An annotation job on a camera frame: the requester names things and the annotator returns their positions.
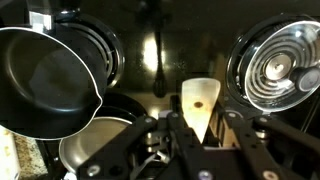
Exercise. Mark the small steel frying pan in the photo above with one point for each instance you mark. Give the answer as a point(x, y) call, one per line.
point(90, 140)

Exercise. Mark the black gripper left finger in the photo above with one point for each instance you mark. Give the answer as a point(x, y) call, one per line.
point(120, 156)

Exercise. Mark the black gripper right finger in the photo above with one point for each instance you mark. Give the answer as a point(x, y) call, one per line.
point(263, 146)

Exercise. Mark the black electric stove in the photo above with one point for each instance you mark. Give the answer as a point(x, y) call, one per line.
point(180, 43)

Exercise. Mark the glass lid with black knob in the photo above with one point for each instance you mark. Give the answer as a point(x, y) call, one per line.
point(283, 66)

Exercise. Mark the cream plastic spatula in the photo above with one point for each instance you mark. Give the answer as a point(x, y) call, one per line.
point(200, 103)

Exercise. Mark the large coil stove burner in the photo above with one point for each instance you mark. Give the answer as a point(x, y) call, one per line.
point(233, 66)

